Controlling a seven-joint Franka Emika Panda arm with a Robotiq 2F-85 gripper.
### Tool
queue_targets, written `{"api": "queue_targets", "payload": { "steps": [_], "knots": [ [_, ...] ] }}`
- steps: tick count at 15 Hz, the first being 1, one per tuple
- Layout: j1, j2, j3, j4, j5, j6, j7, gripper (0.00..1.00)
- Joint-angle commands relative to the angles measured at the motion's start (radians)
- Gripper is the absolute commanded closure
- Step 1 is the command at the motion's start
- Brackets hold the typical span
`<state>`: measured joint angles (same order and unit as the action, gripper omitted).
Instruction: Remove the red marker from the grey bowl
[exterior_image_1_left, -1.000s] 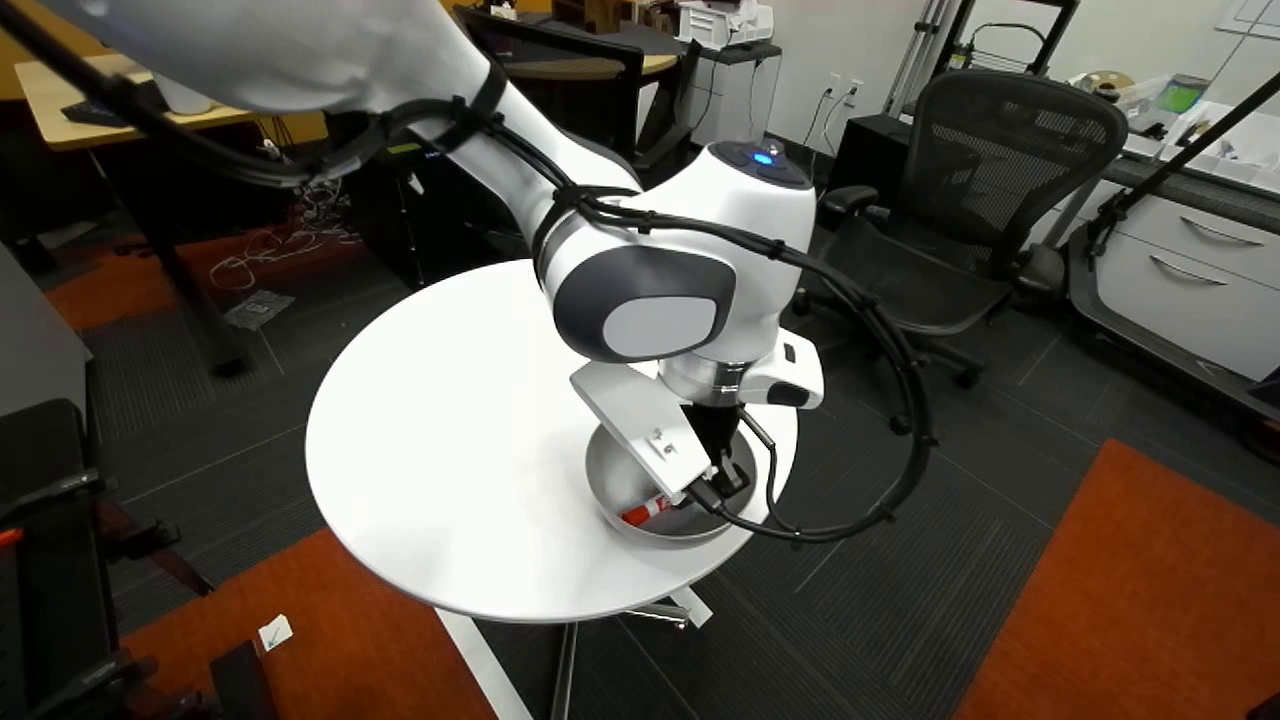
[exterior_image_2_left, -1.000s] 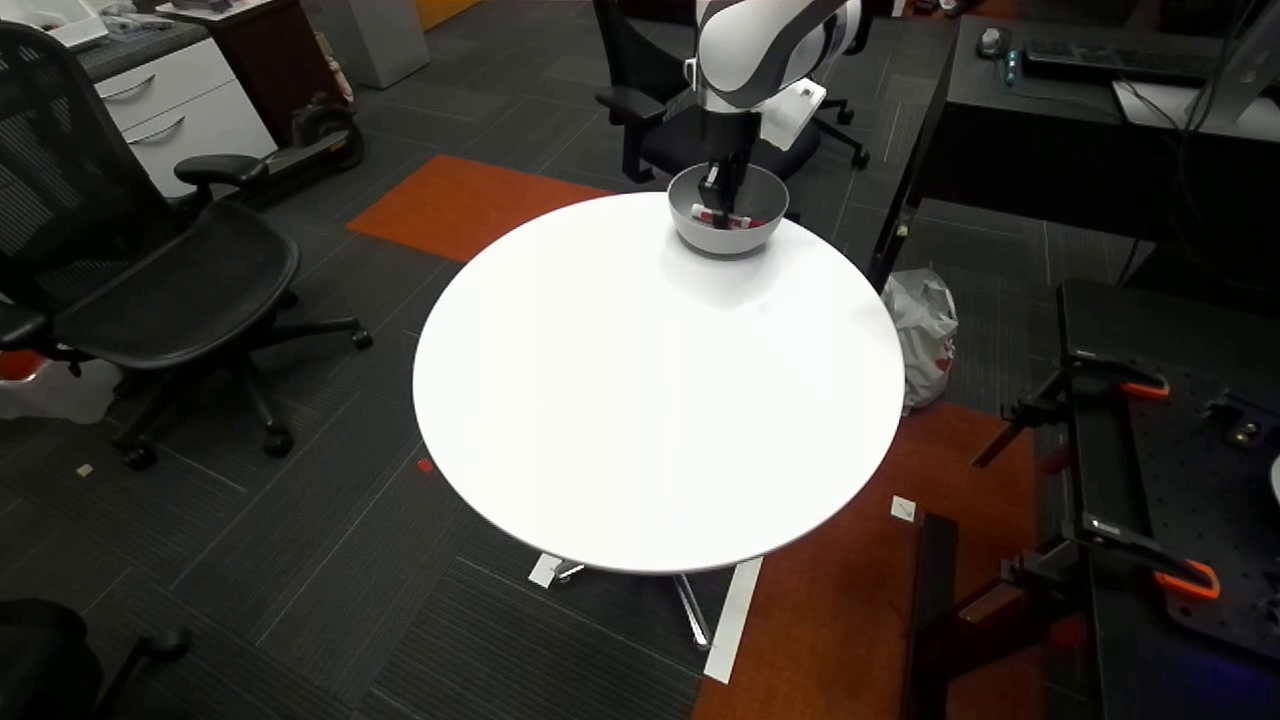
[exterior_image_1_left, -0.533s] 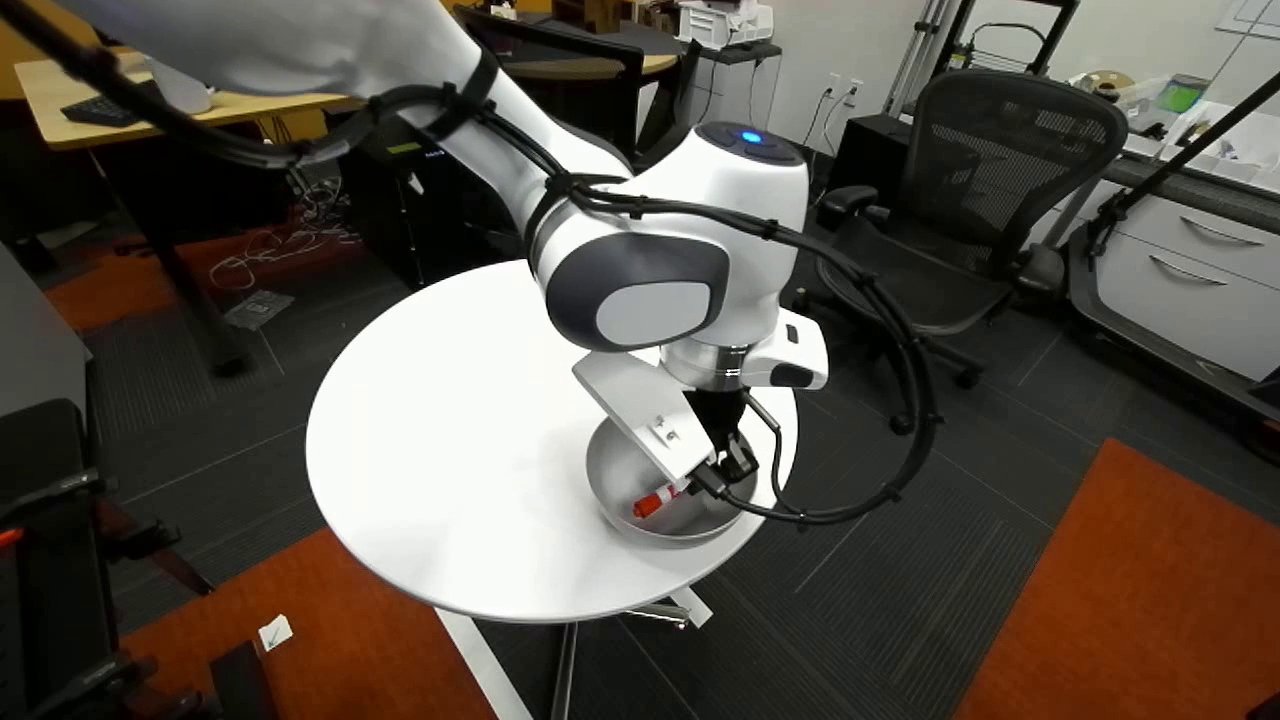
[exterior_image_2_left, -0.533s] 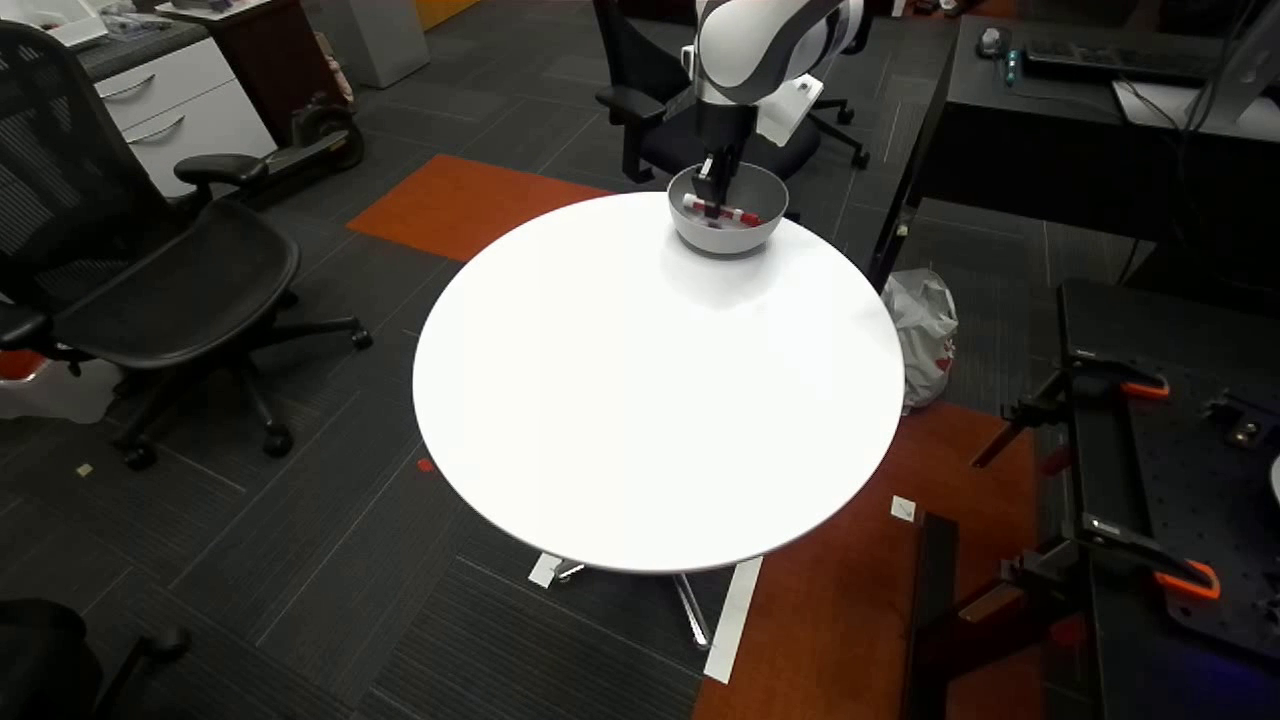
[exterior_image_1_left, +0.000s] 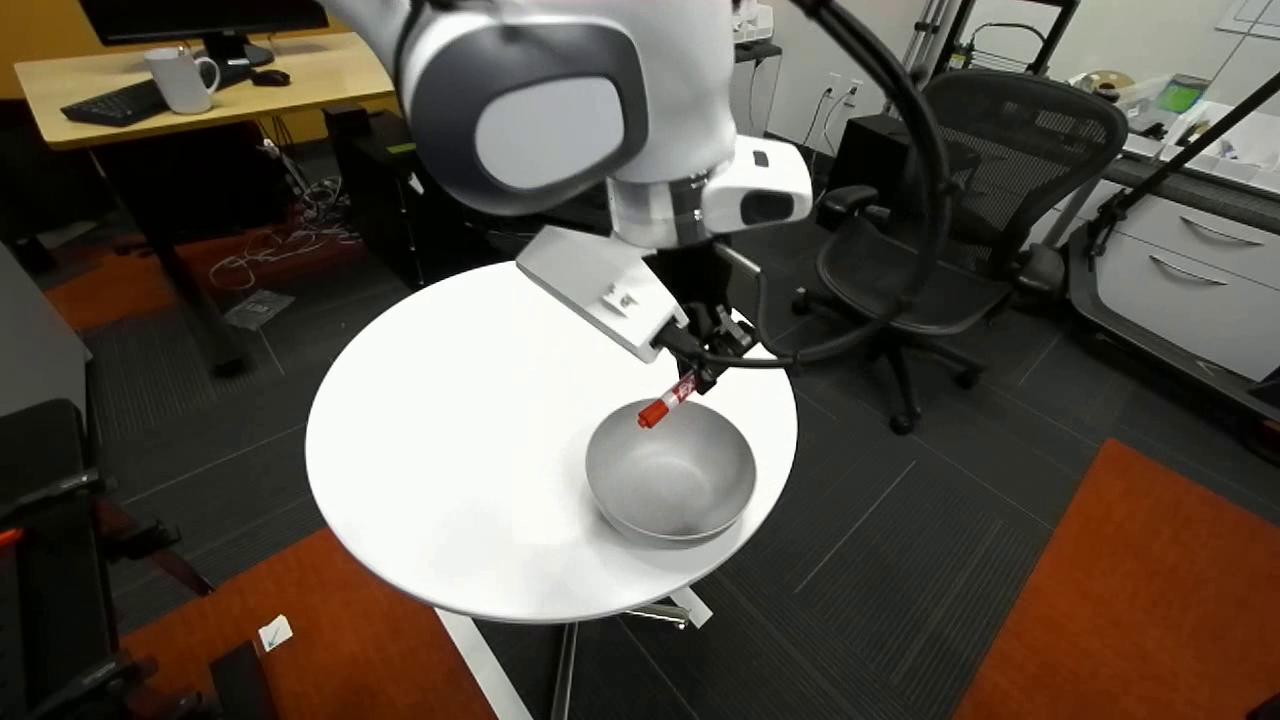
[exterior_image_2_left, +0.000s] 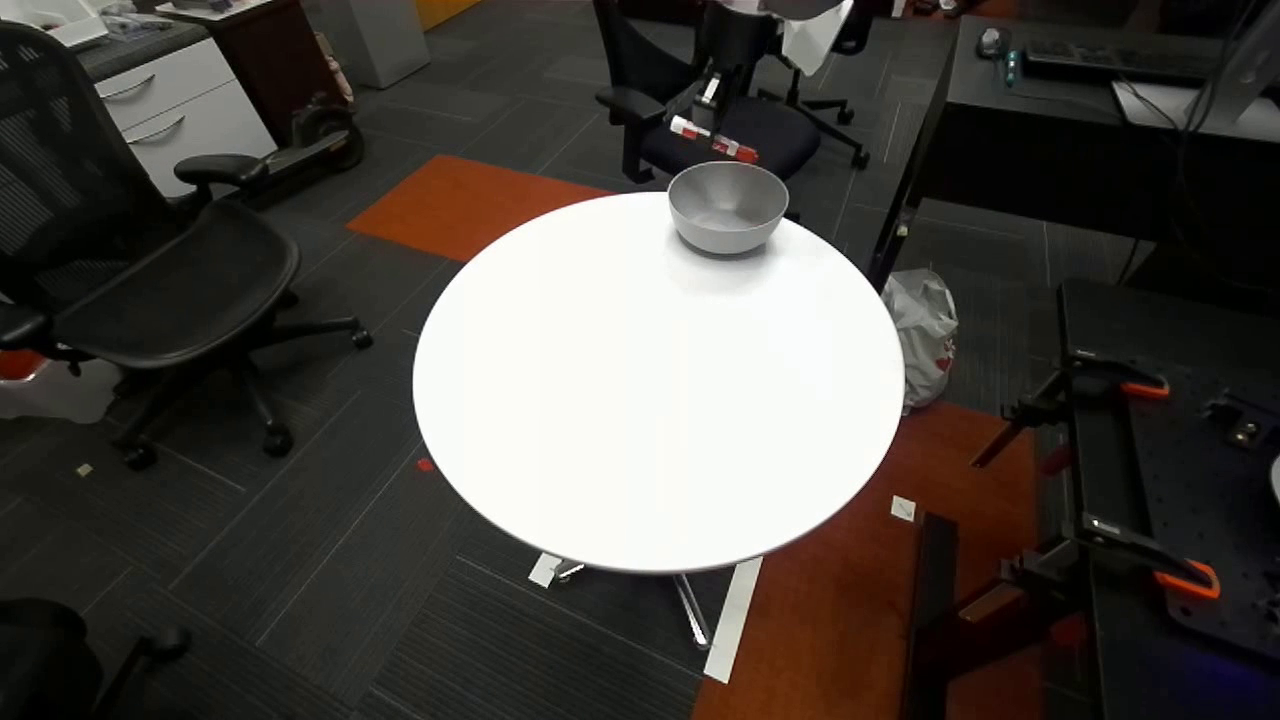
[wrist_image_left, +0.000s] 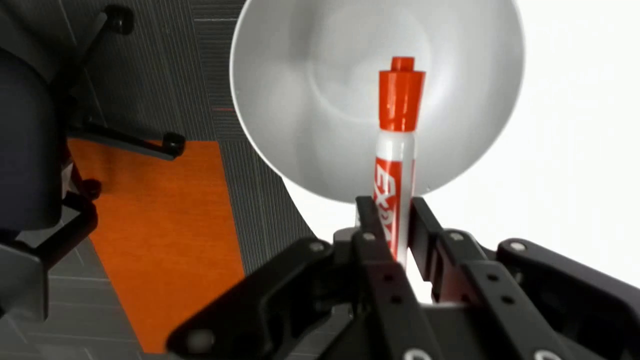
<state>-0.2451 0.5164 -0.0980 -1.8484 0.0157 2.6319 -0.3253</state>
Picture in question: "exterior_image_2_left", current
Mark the white table base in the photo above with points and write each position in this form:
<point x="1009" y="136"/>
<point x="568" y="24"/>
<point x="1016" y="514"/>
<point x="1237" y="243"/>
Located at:
<point x="729" y="622"/>

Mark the red marker with white label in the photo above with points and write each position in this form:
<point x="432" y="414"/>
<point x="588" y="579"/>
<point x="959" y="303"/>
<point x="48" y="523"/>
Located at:
<point x="685" y="130"/>

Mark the grey computer mouse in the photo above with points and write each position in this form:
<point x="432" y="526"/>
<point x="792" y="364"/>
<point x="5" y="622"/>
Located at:
<point x="989" y="41"/>

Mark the black upright post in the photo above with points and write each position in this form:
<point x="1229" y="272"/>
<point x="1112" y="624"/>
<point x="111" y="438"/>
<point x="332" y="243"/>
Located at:
<point x="930" y="624"/>

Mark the white drawer cabinet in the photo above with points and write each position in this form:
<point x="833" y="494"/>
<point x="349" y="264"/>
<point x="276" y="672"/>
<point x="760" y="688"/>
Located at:
<point x="181" y="113"/>

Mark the black mesh office chair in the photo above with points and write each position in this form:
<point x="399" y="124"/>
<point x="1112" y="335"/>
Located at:
<point x="173" y="285"/>

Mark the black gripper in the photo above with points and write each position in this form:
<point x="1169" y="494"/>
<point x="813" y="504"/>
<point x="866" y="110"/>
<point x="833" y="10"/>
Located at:
<point x="741" y="33"/>

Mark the black keyboard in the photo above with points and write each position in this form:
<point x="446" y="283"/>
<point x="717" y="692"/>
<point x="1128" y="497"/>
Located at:
<point x="1121" y="63"/>

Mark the black office desk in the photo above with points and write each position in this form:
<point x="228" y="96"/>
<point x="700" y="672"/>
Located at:
<point x="1064" y="147"/>

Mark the white plastic bag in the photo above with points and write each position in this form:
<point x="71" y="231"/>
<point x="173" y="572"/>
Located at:
<point x="921" y="335"/>

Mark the grey bowl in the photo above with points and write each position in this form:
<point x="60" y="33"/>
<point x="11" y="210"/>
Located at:
<point x="725" y="207"/>

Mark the small white paper scrap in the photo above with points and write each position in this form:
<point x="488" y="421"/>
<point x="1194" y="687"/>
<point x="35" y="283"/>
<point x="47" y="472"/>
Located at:
<point x="907" y="508"/>

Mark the black padded office chair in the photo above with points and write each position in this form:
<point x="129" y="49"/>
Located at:
<point x="781" y="132"/>
<point x="47" y="662"/>

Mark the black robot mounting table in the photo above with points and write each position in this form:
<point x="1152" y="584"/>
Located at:
<point x="1172" y="504"/>

